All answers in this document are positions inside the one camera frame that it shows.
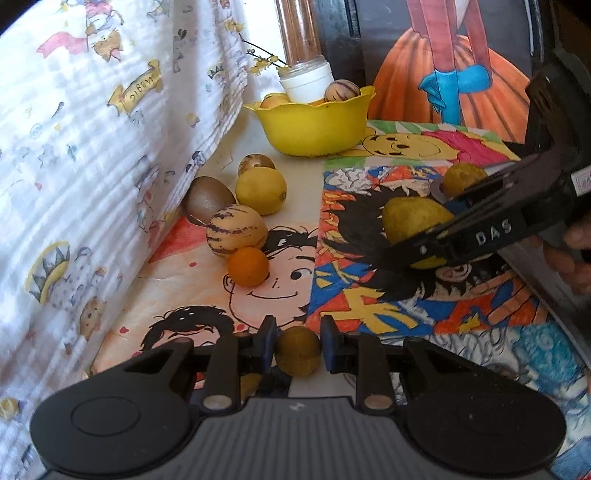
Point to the blue grey anime drawing sheet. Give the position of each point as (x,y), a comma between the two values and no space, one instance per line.
(542,358)

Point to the cartoon boys drawing sheet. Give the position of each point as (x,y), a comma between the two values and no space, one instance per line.
(184,290)

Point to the striped pepino melon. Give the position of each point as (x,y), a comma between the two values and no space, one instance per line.
(233,228)

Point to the brown wooden frame post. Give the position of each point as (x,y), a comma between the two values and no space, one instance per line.
(298,30)

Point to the Winnie the Pooh drawing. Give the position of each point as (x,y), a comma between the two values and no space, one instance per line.
(425,142)

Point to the striped fruit in bowl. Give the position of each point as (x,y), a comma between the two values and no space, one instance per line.
(341,90)

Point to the green-yellow pear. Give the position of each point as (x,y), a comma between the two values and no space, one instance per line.
(406,217)

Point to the yellow flower twig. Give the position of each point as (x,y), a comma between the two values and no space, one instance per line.
(262,59)

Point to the orange dress lady painting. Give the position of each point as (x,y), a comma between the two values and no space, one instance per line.
(443,69)

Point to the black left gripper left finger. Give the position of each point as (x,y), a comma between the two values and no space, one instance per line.
(232,357)

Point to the small brown round fruit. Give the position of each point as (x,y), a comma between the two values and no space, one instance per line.
(298,351)
(249,384)

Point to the orange fruit in bowl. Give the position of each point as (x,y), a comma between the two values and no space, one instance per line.
(274,100)

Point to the large brown-green mango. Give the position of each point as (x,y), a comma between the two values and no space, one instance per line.
(460,177)

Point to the colourful anime drawing sheet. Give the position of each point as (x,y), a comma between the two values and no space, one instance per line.
(348,285)

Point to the small brown passion fruit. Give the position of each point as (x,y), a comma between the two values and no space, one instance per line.
(255,160)

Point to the white plastic jar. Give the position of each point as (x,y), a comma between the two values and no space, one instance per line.
(306,81)

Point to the yellow lemon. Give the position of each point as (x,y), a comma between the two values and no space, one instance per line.
(263,189)

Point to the white printed muslin cloth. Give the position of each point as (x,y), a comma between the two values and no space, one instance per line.
(108,110)

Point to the metal baking tray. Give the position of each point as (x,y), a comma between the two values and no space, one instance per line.
(572,311)

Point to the small orange tangerine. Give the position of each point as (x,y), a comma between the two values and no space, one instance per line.
(248,267)

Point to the person's right hand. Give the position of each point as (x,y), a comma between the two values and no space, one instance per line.
(576,274)

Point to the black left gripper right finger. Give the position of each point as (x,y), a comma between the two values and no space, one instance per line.
(363,355)

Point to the yellow plastic bowl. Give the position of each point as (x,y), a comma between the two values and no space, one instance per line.
(305,130)

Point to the brown kiwi fruit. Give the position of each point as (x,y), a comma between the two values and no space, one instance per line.
(205,197)

